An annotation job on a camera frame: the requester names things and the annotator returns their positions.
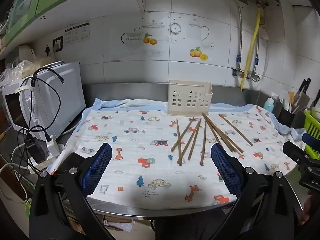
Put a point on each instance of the white plastic utensil holder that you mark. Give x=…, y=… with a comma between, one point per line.
x=190, y=97

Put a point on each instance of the black wall socket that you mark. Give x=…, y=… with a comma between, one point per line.
x=57, y=44

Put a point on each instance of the white wall notice sticker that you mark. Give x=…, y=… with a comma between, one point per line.
x=77, y=32

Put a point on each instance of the light blue bottle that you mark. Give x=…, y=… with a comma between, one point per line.
x=269, y=104

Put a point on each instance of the printed cartoon blanket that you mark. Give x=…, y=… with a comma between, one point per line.
x=140, y=140

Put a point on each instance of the pile of wooden chopsticks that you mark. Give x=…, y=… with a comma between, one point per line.
x=179, y=150

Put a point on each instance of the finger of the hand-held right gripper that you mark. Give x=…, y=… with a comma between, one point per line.
x=293, y=150
x=311, y=138

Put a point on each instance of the person's right hand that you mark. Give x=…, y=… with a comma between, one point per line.
x=308, y=210

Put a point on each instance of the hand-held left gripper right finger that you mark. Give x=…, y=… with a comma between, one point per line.
x=225, y=172

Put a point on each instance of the metal water valve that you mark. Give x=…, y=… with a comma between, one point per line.
x=254, y=76
x=237, y=73

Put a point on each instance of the white charger plug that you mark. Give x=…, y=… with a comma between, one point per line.
x=52, y=145

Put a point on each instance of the black utensil cup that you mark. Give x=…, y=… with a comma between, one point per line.
x=287, y=117

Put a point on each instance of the person's dark clothing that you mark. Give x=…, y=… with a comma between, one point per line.
x=187, y=226

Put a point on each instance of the clear plastic bag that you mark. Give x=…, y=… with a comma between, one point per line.
x=17, y=71

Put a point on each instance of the green wall cabinet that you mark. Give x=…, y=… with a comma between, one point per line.
x=22, y=7

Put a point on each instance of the white power strip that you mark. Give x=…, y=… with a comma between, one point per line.
x=53, y=152

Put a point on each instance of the white microwave oven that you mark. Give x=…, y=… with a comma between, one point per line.
x=60, y=97

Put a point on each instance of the black power adapter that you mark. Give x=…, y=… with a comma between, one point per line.
x=36, y=151

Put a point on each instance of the green plastic basket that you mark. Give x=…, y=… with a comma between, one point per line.
x=312, y=130

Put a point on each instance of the white electric kettle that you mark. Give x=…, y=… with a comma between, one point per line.
x=25, y=53

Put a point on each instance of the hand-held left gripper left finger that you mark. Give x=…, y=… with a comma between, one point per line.
x=98, y=172

